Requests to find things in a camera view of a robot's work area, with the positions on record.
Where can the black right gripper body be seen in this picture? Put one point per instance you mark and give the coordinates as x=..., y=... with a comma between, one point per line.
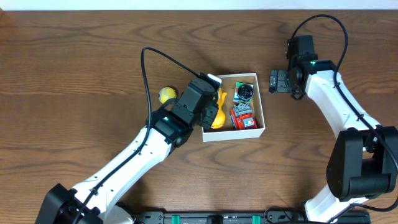
x=295, y=89

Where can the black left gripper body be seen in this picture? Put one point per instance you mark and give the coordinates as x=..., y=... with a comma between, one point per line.
x=212, y=111

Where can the orange rubber animal toy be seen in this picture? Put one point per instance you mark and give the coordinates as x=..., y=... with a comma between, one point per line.
x=220, y=116

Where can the colourful puzzle cube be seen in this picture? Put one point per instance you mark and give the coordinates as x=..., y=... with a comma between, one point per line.
x=236, y=100

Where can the red toy truck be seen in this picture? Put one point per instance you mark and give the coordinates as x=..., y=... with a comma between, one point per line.
x=242, y=117

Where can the black round lid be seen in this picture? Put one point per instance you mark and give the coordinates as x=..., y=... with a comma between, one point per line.
x=245, y=92

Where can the white cardboard box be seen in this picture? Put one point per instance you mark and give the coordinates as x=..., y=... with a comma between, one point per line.
x=227, y=132

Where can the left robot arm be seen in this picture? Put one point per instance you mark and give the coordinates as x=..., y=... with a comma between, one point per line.
x=94, y=199

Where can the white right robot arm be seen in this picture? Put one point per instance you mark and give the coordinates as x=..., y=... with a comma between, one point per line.
x=363, y=163

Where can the yellow grey striped ball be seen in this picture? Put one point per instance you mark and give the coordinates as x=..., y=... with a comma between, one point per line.
x=167, y=93

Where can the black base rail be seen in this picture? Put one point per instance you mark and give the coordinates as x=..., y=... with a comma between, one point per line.
x=248, y=217

